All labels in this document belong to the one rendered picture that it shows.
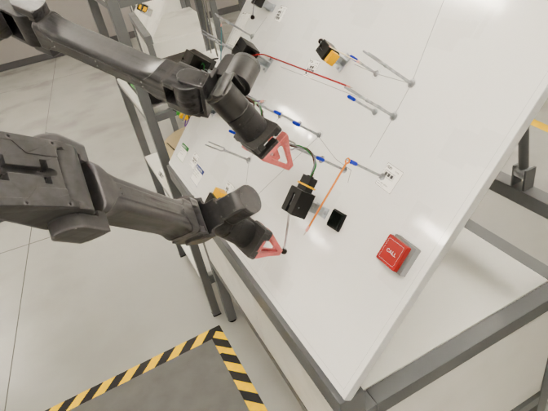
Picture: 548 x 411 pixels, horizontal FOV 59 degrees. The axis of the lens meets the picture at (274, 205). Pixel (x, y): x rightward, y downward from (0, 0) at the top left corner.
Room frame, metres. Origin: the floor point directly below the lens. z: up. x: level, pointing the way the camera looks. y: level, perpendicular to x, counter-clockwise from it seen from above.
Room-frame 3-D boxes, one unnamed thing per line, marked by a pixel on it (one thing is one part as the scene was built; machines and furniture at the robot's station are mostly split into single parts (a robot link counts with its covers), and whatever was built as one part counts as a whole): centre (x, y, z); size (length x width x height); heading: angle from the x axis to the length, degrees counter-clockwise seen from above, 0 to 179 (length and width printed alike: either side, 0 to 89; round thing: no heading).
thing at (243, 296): (1.35, 0.21, 0.60); 0.55 x 0.02 x 0.39; 20
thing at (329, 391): (1.08, 0.13, 0.83); 1.18 x 0.05 x 0.06; 20
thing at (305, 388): (0.83, 0.02, 0.60); 0.55 x 0.03 x 0.39; 20
